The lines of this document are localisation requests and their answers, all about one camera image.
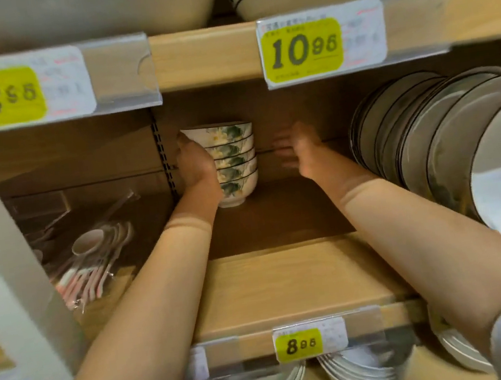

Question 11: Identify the person's right hand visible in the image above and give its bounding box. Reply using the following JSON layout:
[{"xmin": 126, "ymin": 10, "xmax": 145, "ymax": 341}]
[{"xmin": 269, "ymin": 115, "xmax": 348, "ymax": 186}]

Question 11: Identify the person's left hand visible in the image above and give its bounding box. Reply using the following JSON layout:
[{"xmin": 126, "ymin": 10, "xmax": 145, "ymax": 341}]
[{"xmin": 171, "ymin": 127, "xmax": 224, "ymax": 203}]

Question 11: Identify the person's right forearm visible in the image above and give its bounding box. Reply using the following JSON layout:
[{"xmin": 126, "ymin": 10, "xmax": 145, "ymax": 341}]
[{"xmin": 326, "ymin": 138, "xmax": 501, "ymax": 369}]

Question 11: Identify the person's left forearm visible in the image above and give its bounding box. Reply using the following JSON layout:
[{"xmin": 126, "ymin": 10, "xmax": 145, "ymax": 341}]
[{"xmin": 33, "ymin": 187, "xmax": 250, "ymax": 380}]

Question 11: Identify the stack of large white dishes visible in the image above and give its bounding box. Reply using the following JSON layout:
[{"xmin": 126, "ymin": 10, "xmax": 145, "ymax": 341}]
[{"xmin": 0, "ymin": 0, "xmax": 223, "ymax": 58}]

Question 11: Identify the bundle of pink ceramic spoons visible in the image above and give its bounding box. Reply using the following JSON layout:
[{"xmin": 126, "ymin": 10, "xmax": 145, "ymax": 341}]
[{"xmin": 47, "ymin": 220, "xmax": 144, "ymax": 313}]

